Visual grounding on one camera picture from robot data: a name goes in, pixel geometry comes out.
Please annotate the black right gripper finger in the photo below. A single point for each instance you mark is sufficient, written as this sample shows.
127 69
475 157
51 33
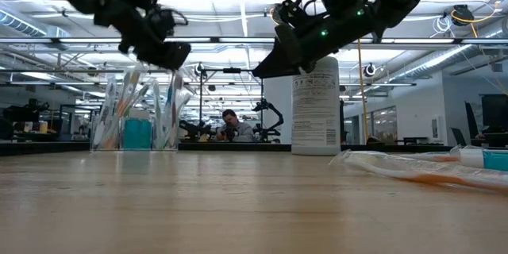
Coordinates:
274 72

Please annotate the green white toothbrush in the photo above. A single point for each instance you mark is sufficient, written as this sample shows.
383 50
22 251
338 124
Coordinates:
158 119

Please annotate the teal box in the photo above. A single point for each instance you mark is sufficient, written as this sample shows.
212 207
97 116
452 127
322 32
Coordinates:
494 160

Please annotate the black background robot arm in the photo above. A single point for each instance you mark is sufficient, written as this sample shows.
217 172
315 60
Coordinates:
192 127
274 111

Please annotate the white wipes canister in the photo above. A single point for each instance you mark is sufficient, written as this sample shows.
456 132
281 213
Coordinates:
315 115

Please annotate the person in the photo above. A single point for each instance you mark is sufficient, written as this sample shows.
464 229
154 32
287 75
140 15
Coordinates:
238 131

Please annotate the clear acrylic holder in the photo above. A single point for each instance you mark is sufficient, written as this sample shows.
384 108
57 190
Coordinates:
117 147

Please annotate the yellow container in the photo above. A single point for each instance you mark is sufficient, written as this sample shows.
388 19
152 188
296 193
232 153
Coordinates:
43 127

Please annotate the black background equipment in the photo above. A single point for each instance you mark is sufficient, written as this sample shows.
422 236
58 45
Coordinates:
24 115

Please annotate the black monitor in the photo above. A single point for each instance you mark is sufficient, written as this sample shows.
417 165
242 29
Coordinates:
496 111

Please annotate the black background station frame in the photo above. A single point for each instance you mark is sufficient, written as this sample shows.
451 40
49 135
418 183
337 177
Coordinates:
232 70

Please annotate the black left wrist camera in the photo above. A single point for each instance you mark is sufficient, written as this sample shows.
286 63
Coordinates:
174 55

